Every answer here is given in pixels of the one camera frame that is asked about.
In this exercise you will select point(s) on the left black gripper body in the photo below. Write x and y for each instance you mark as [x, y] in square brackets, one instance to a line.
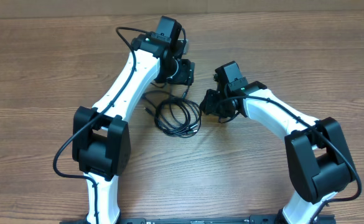
[179, 71]

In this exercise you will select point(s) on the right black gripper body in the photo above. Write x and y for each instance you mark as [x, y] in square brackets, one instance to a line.
[222, 110]

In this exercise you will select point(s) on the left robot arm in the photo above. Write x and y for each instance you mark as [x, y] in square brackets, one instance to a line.
[100, 141]

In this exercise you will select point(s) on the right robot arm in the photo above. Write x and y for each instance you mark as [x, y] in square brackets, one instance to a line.
[319, 161]

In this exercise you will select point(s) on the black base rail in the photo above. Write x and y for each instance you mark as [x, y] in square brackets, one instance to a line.
[197, 221]

